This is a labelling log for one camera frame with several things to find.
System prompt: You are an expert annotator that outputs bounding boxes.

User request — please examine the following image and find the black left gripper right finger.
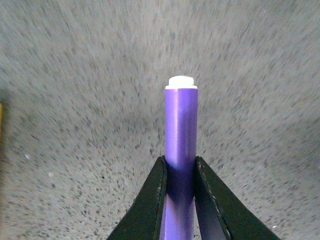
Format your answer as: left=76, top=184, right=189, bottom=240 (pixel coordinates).
left=194, top=156, right=279, bottom=240

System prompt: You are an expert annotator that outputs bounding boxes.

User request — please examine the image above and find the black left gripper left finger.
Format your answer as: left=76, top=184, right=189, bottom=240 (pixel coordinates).
left=107, top=156, right=167, bottom=240

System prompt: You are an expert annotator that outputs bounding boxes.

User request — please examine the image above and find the purple marker pen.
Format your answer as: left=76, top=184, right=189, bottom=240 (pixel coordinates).
left=163, top=75, right=198, bottom=240

